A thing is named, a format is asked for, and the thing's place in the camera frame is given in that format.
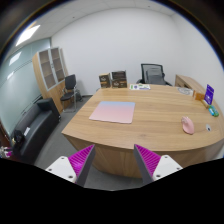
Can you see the black visitor chair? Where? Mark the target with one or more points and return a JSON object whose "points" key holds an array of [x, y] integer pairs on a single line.
{"points": [[69, 91]]}

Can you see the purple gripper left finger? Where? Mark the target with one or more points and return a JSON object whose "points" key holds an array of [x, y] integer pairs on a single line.
{"points": [[74, 168]]}

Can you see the large wooden desk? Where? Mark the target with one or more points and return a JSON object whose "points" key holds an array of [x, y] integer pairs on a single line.
{"points": [[156, 126]]}

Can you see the black leather sofa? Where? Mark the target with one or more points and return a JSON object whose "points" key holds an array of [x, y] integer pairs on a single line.
{"points": [[33, 129]]}

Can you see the brown box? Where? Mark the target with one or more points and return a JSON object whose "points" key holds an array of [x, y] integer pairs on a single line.
{"points": [[105, 80], [119, 79]]}

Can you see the left brown box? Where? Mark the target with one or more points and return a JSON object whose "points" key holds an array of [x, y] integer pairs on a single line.
{"points": [[105, 80]]}

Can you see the green blue bottle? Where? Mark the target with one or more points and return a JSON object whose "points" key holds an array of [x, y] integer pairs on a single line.
{"points": [[213, 111]]}

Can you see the white green paper sheet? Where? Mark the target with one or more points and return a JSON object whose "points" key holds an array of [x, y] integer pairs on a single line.
{"points": [[139, 87]]}

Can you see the wooden side cabinet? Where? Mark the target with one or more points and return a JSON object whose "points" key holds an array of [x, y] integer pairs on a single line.
{"points": [[188, 82]]}

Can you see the black mesh office chair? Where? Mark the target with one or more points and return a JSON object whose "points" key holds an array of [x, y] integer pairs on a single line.
{"points": [[152, 74]]}

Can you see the pink blue mouse pad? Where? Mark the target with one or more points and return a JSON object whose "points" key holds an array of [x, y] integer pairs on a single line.
{"points": [[114, 111]]}

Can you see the wooden glass-door cabinet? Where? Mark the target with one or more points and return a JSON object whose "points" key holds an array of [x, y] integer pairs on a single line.
{"points": [[50, 73]]}

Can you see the right brown box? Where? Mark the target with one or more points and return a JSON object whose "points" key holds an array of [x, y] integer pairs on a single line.
{"points": [[119, 79]]}

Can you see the round white plate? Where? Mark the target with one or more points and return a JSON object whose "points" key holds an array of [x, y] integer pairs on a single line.
{"points": [[185, 91]]}

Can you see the small wooden block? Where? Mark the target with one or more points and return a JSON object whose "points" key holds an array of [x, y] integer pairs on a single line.
{"points": [[198, 96]]}

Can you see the pink computer mouse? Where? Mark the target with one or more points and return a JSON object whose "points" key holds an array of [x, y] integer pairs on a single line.
{"points": [[187, 125]]}

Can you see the small white round object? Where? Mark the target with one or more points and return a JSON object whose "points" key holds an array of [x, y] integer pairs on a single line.
{"points": [[208, 127]]}

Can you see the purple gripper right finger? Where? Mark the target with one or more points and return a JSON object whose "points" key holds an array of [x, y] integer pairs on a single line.
{"points": [[153, 166]]}

